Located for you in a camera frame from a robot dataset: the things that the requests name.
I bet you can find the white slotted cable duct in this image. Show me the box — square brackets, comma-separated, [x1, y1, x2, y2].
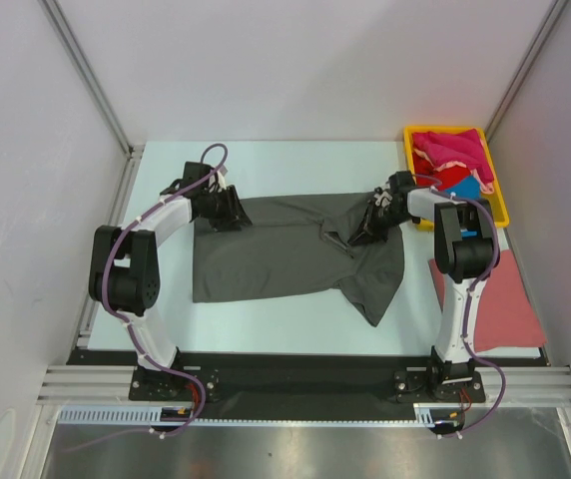
[57, 404, 463, 428]

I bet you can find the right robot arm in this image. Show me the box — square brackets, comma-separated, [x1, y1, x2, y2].
[349, 171, 500, 400]

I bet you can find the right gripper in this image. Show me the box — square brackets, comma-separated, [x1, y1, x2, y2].
[348, 200, 417, 245]

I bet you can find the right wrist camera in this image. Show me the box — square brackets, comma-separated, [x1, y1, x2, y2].
[373, 185, 393, 209]

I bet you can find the dark grey t-shirt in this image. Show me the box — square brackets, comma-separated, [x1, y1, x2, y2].
[192, 193, 405, 326]

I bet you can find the aluminium frame post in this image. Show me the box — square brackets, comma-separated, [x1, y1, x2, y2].
[38, 0, 134, 158]
[485, 0, 571, 142]

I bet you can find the left aluminium frame post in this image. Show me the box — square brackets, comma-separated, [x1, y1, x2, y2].
[38, 0, 134, 158]

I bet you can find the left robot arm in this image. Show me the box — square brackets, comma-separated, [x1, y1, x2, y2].
[89, 162, 252, 399]

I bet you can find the blue t-shirt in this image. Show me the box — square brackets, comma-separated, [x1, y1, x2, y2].
[444, 176, 482, 200]

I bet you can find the right aluminium frame post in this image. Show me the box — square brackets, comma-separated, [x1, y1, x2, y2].
[485, 0, 571, 142]

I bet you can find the yellow plastic bin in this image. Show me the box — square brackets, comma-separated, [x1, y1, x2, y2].
[403, 125, 509, 229]

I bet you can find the folded dusty red t-shirt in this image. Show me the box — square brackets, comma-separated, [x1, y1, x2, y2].
[428, 248, 549, 353]

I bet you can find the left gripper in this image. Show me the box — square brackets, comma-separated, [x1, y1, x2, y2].
[199, 186, 252, 233]

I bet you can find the magenta pink t-shirt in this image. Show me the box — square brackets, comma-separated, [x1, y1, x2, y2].
[411, 129, 495, 195]

